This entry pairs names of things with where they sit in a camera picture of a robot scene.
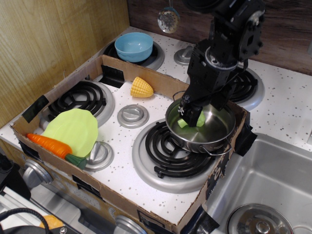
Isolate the front left black burner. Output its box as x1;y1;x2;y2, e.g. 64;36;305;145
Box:
40;80;115;130

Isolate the steel lid in sink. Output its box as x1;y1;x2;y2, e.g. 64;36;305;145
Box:
226;203;294;234

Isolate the silver oven knob left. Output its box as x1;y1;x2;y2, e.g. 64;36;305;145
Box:
23;159;53;189

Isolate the hanging slotted spoon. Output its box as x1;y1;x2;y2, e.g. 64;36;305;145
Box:
157;0;180;34

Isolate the orange toy carrot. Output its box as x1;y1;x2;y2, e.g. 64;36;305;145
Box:
26;133;87;170

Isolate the silver stove knob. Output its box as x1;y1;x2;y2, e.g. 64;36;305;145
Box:
85;141;114;172
117;104;149;129
174;46;194;66

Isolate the silver oven knob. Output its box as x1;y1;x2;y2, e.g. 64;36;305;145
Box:
113;215;147;234
23;159;53;189

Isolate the back silver stove knob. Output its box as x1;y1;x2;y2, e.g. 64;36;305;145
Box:
174;46;194;66

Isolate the orange object bottom left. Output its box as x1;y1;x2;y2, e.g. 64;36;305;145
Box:
43;214;64;230

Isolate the front right black burner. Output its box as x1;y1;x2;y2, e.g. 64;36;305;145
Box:
132;119;218;194

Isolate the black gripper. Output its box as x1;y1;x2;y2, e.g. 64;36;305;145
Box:
178;39;238;127

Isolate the silver oven knob right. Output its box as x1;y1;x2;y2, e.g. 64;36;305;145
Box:
113;215;147;234

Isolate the back right black burner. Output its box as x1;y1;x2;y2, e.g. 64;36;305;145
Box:
186;61;265;111

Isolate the light green plastic plate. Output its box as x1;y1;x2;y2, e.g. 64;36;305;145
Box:
42;108;98;157

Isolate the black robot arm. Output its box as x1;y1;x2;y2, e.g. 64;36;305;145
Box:
178;0;265;127

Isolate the black burner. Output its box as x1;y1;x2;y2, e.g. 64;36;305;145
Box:
97;41;165;71
40;80;115;130
132;119;218;194
186;61;265;111

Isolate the cardboard fence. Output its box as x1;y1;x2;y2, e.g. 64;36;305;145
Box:
10;54;258;234

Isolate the yellow toy corn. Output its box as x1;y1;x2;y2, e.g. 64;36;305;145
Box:
130;77;154;98

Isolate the steel sink basin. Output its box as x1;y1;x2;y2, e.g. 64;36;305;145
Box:
206;134;312;234

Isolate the blue plastic bowl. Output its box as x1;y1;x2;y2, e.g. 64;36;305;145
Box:
114;32;154;62

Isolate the small steel pan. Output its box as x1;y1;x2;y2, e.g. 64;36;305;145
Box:
165;99;235;156

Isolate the black cable bottom left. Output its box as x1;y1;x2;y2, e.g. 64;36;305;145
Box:
0;207;51;234

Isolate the front silver stove knob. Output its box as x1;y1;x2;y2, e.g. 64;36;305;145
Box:
85;141;114;172

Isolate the green toy broccoli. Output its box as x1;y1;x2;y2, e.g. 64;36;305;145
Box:
177;111;206;128

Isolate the centre silver stove knob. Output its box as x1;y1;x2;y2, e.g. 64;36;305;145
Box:
117;104;149;129

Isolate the back left black burner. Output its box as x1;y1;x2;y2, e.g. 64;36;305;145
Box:
97;41;165;71

